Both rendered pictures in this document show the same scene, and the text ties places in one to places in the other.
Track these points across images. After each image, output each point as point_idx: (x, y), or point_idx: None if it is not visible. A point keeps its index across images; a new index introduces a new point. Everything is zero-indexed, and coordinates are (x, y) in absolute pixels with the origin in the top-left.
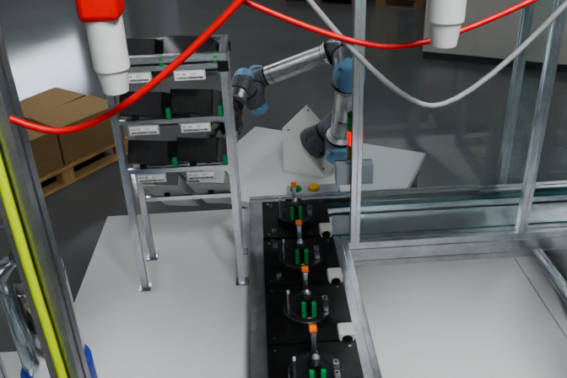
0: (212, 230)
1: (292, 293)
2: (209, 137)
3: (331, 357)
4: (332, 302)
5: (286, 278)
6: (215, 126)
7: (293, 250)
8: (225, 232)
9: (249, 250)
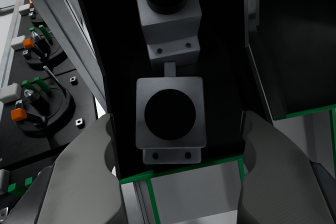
0: (225, 219)
1: (61, 65)
2: (247, 127)
3: (34, 20)
4: (24, 66)
5: (66, 79)
6: (263, 194)
7: (51, 111)
8: (198, 221)
9: (143, 180)
